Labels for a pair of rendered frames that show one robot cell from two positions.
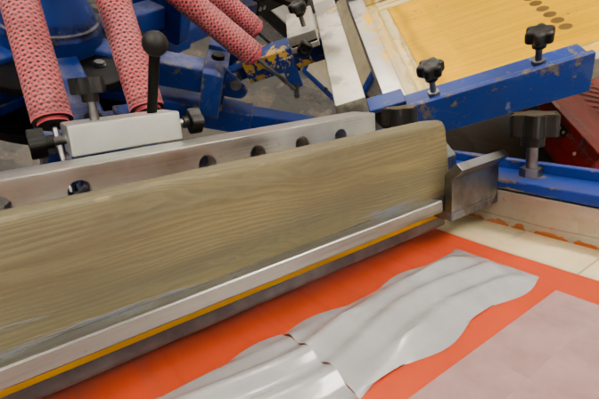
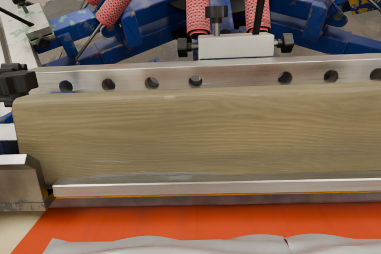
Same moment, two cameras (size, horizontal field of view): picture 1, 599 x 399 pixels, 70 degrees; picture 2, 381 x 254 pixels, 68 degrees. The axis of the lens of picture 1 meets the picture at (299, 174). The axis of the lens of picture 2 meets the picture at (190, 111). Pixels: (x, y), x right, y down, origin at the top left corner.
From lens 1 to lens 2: 0.07 m
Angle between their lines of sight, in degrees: 36
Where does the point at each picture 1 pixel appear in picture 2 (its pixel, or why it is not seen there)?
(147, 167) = (240, 73)
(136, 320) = (173, 185)
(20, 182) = (164, 70)
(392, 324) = not seen: outside the picture
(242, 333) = (253, 220)
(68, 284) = (140, 147)
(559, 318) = not seen: outside the picture
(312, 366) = not seen: outside the picture
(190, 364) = (208, 226)
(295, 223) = (322, 151)
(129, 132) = (236, 46)
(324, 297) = (337, 220)
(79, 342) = (138, 186)
